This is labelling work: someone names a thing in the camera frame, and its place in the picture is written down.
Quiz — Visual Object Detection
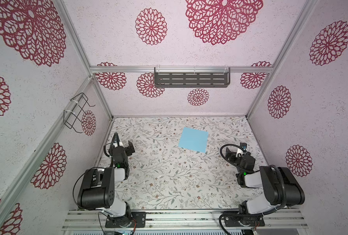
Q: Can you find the dark grey slotted wall shelf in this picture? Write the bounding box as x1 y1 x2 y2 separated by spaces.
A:
153 68 230 88

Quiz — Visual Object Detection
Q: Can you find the light blue square paper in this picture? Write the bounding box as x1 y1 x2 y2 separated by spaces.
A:
179 127 209 153

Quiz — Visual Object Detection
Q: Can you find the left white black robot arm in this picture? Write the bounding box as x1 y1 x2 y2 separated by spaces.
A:
74 141 135 228

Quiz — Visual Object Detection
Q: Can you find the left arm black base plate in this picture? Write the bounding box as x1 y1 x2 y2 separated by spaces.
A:
105 211 147 229

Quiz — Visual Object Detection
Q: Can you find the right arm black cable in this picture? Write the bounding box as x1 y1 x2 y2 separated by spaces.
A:
218 143 288 235

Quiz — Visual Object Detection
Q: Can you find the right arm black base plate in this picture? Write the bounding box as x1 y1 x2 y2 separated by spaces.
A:
219 211 265 227

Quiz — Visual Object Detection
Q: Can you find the black wire wall rack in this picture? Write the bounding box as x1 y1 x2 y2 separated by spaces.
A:
62 93 96 136

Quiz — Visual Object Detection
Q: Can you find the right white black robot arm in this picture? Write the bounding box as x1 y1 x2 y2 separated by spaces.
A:
220 143 305 216

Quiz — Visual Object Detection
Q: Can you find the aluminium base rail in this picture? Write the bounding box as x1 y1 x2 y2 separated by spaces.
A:
61 209 308 233

